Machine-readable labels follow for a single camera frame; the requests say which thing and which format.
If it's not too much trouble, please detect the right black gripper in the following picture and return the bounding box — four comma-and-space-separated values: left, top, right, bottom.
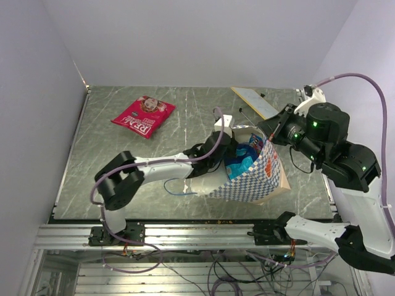
258, 102, 326, 165

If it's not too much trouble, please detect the blue snack bag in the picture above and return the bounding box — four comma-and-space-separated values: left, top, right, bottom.
224, 143, 262, 179

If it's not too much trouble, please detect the blue checkered paper bag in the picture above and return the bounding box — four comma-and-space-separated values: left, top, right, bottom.
163, 123, 291, 207

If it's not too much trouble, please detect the red snack bag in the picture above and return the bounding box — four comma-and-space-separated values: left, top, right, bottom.
111, 96, 176, 139

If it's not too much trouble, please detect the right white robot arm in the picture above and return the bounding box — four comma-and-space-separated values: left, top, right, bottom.
257, 102, 394, 275

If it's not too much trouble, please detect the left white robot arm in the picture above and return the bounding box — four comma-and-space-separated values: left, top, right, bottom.
91, 131, 238, 245

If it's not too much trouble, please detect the M&M's candy bag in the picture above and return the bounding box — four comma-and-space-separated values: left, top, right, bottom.
249, 133, 264, 154

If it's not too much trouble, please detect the small whiteboard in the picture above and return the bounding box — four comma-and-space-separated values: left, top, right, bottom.
231, 87, 278, 120

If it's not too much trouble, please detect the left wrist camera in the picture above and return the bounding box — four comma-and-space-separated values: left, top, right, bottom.
214, 115, 235, 138

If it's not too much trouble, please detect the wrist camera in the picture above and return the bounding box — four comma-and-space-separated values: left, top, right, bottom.
294, 85, 326, 117
214, 115, 235, 138

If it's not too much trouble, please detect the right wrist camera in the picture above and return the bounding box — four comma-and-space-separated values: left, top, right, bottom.
294, 85, 326, 117

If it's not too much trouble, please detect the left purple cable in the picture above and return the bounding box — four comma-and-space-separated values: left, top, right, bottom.
89, 106, 229, 274

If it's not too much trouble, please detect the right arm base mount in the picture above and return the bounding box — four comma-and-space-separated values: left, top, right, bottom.
250, 224, 291, 245

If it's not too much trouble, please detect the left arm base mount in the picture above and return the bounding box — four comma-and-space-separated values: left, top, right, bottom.
88, 223, 145, 247

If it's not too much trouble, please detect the aluminium frame rail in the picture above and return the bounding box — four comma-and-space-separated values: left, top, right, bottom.
34, 224, 291, 250

